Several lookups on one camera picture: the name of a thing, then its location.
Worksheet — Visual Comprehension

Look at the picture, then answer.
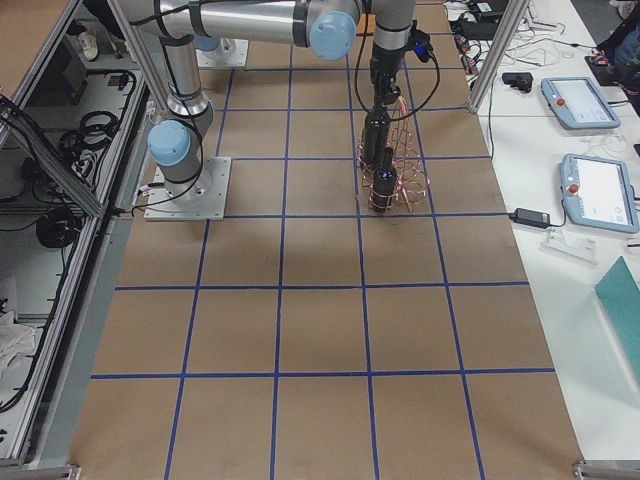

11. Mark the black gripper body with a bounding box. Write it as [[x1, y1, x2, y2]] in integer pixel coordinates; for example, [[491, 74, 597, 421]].
[[369, 44, 405, 106]]

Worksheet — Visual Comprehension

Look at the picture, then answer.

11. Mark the dark wine bottle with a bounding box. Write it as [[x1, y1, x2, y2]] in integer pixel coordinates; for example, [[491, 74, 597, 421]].
[[370, 146, 397, 214], [361, 103, 390, 171]]

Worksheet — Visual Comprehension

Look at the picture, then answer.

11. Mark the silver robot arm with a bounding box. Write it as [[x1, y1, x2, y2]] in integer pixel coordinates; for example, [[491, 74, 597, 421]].
[[115, 1, 418, 178]]

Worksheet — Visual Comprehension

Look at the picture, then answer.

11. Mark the blue teach pendant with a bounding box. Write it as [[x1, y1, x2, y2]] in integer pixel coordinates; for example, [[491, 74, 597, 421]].
[[559, 154, 639, 234], [540, 77, 621, 130]]

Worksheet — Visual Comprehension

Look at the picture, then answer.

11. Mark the black power adapter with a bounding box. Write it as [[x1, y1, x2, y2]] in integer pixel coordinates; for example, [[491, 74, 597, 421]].
[[509, 208, 551, 229]]

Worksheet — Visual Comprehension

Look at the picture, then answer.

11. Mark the teal folder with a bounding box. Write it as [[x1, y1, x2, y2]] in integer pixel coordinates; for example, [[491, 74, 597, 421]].
[[595, 257, 640, 384]]

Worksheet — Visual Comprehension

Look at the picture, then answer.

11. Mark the white crumpled cloth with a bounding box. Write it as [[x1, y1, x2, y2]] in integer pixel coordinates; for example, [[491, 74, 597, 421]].
[[1, 310, 36, 375]]

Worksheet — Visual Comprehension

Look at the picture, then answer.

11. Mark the black braided cable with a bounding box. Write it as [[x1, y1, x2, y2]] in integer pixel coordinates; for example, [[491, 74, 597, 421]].
[[352, 14, 442, 117]]

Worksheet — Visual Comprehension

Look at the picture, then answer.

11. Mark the copper wire wine basket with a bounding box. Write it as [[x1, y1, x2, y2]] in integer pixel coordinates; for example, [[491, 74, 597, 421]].
[[357, 96, 429, 215]]

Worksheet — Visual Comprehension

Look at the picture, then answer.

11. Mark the aluminium frame post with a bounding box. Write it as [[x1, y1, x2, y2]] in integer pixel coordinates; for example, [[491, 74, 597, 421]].
[[468, 0, 528, 114]]

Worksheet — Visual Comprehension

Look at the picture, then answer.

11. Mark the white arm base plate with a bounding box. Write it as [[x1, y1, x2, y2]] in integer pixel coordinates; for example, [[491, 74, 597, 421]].
[[144, 157, 232, 221], [195, 37, 249, 70]]

